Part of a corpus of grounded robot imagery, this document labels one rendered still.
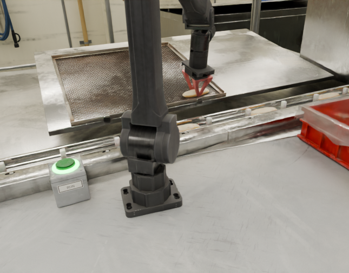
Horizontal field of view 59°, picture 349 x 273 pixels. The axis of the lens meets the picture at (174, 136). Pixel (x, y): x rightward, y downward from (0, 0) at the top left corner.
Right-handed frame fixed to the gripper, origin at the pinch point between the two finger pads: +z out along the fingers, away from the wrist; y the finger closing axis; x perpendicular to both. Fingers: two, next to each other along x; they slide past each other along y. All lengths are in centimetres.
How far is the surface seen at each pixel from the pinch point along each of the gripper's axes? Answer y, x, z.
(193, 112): 0.6, -0.2, 8.7
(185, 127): -14.3, 11.9, 1.9
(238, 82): 0.9, -18.7, 1.2
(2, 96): 59, 59, 18
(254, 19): 64, -80, 3
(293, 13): 133, -191, 27
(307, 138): -34.6, -15.3, 1.3
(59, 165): -24, 48, -5
